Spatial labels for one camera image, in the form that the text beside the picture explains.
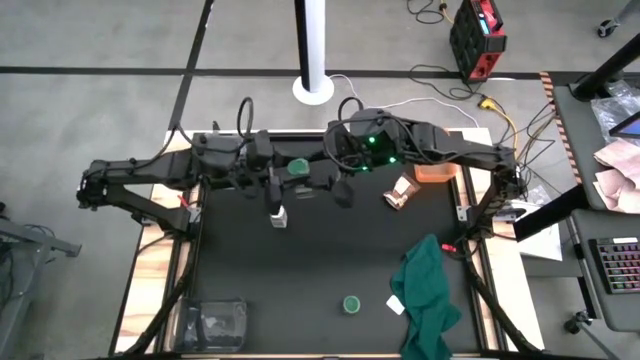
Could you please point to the black clamp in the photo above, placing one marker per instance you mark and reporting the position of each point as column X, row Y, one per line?
column 216, row 126

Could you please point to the backlit keyboard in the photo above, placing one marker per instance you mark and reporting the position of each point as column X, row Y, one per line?
column 620, row 265

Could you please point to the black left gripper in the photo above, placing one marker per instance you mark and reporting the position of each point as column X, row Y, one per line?
column 267, row 152

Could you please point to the dark green cloth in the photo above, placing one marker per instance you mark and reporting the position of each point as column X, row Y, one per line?
column 425, row 300

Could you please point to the grey metal stand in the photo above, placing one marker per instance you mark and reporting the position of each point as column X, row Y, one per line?
column 35, row 245

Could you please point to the light wooden base board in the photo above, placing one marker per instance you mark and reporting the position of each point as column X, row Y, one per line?
column 145, row 280

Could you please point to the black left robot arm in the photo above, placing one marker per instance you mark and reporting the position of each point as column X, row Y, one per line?
column 150, row 170

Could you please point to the white tower fan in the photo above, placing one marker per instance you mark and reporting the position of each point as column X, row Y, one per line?
column 312, row 60

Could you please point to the yellow plug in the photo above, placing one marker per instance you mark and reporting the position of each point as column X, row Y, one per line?
column 487, row 103

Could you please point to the clear plastic bag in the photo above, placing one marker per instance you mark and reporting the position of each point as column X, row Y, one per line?
column 612, row 105

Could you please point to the red black power station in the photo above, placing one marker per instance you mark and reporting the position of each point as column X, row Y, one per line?
column 477, row 40

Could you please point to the white card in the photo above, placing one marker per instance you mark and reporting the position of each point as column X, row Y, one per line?
column 395, row 304

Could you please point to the clear plastic bin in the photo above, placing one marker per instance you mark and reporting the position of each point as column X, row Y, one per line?
column 210, row 325

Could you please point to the orange plastic bin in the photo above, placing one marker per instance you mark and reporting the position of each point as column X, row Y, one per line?
column 436, row 173

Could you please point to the tablet screen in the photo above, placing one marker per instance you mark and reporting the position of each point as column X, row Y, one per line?
column 627, row 126

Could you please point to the grey side table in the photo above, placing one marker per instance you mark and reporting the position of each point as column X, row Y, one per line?
column 575, row 150

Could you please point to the black table frame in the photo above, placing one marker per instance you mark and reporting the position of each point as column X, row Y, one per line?
column 197, row 280

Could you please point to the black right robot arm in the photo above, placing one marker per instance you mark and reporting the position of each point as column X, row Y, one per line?
column 465, row 150

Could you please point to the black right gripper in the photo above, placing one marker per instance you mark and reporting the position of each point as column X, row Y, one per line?
column 340, row 160

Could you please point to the pink tag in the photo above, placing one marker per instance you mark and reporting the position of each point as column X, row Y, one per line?
column 448, row 247

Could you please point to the grey desk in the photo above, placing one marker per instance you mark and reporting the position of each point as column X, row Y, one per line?
column 610, row 315

